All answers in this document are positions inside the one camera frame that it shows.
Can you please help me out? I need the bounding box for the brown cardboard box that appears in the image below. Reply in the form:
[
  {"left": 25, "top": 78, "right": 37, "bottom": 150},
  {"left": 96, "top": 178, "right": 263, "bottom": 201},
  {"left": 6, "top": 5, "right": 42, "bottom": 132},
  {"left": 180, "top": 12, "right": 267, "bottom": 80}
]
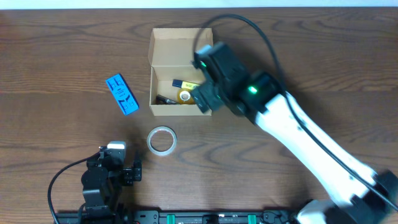
[{"left": 149, "top": 28, "right": 211, "bottom": 116}]

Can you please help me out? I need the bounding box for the small yellow tape roll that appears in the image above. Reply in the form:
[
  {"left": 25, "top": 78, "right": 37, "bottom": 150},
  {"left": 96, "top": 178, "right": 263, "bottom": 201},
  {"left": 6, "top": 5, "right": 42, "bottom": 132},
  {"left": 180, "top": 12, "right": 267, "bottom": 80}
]
[{"left": 177, "top": 88, "right": 195, "bottom": 105}]

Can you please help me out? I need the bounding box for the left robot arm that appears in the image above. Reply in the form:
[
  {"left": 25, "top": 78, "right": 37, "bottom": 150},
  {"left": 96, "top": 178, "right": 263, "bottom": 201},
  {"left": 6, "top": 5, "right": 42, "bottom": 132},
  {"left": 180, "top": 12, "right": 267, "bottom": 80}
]
[{"left": 81, "top": 149, "right": 142, "bottom": 223}]

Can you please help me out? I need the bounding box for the blue tape dispenser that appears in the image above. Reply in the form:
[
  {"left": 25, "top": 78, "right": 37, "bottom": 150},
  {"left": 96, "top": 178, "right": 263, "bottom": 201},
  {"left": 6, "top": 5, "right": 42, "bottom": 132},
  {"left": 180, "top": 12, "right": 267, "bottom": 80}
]
[{"left": 105, "top": 73, "right": 139, "bottom": 116}]

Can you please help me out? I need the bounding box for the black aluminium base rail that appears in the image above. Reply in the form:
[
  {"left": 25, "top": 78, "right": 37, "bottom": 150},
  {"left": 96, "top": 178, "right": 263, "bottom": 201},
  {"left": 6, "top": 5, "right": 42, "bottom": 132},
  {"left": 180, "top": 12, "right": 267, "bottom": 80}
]
[{"left": 57, "top": 210, "right": 297, "bottom": 224}]

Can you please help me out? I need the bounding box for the black and white marker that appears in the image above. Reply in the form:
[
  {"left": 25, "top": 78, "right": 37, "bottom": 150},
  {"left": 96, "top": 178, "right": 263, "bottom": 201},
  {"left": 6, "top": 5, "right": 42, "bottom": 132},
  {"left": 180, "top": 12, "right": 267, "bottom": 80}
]
[{"left": 156, "top": 95, "right": 178, "bottom": 105}]

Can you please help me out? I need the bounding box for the large clear tape roll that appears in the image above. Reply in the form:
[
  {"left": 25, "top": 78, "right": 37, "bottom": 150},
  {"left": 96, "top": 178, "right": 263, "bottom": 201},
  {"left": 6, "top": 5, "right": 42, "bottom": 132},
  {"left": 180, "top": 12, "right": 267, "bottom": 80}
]
[{"left": 146, "top": 126, "right": 178, "bottom": 157}]

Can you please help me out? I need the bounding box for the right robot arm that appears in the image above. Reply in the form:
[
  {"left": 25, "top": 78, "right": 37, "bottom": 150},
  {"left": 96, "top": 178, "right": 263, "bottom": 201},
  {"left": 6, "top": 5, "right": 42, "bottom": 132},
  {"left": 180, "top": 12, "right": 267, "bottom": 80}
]
[{"left": 192, "top": 42, "right": 397, "bottom": 223}]

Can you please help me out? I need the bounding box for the yellow highlighter pen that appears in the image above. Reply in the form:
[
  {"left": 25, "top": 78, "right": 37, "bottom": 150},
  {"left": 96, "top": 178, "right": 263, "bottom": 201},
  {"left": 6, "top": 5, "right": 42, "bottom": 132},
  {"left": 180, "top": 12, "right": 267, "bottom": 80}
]
[{"left": 172, "top": 79, "right": 200, "bottom": 90}]

